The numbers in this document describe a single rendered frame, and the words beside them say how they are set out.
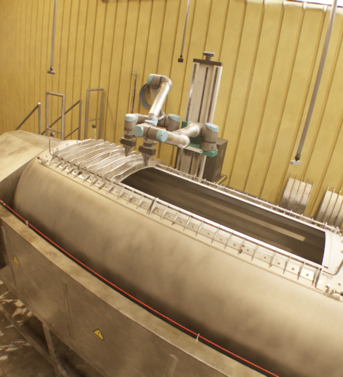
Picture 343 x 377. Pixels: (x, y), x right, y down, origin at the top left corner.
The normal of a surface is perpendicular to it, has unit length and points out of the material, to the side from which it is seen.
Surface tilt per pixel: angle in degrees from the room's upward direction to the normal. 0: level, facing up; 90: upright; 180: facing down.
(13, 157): 21
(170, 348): 90
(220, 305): 60
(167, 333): 0
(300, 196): 73
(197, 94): 90
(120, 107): 90
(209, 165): 90
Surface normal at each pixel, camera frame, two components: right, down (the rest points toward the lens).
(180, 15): -0.53, 0.27
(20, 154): -0.06, -0.75
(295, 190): -0.45, -0.07
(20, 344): 0.14, -0.91
